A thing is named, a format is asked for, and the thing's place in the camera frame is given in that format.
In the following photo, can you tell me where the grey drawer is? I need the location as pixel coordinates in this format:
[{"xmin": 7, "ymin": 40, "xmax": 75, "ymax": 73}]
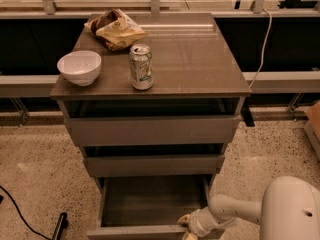
[
  {"xmin": 84, "ymin": 154, "xmax": 225, "ymax": 177},
  {"xmin": 65, "ymin": 116, "xmax": 241, "ymax": 146},
  {"xmin": 87, "ymin": 175, "xmax": 209, "ymax": 240}
]

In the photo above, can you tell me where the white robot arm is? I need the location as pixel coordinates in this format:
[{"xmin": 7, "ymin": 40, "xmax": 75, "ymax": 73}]
[{"xmin": 177, "ymin": 176, "xmax": 320, "ymax": 240}]

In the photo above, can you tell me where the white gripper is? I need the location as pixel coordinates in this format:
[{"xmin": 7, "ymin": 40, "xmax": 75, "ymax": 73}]
[{"xmin": 177, "ymin": 206, "xmax": 238, "ymax": 240}]

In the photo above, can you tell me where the white hanging cable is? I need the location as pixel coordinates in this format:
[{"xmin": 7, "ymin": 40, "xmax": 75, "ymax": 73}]
[{"xmin": 248, "ymin": 7, "xmax": 273, "ymax": 89}]

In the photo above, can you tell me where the grey drawer cabinet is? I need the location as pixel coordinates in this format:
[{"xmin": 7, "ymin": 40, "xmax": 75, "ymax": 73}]
[{"xmin": 49, "ymin": 12, "xmax": 256, "ymax": 198}]

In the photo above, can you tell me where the cardboard box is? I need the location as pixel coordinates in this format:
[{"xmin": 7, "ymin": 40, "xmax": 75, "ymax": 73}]
[{"xmin": 304, "ymin": 101, "xmax": 320, "ymax": 160}]

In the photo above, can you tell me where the green soda can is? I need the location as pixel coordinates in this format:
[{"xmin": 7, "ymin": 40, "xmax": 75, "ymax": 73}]
[{"xmin": 129, "ymin": 44, "xmax": 153, "ymax": 90}]

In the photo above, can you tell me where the black floor object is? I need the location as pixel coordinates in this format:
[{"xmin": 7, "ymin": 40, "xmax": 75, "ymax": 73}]
[{"xmin": 52, "ymin": 212, "xmax": 68, "ymax": 240}]

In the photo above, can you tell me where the black floor cable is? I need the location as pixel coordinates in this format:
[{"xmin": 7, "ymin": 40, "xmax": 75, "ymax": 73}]
[{"xmin": 0, "ymin": 184, "xmax": 52, "ymax": 240}]

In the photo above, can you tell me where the metal window railing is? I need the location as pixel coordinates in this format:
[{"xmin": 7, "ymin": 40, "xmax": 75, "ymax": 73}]
[{"xmin": 0, "ymin": 0, "xmax": 320, "ymax": 99}]

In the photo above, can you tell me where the crumpled chip bag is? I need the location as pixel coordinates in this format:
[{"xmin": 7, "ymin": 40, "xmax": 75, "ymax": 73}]
[{"xmin": 84, "ymin": 9, "xmax": 146, "ymax": 51}]

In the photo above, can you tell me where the white ceramic bowl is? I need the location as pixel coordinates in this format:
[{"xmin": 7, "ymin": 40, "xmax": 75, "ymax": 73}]
[{"xmin": 57, "ymin": 50, "xmax": 102, "ymax": 86}]

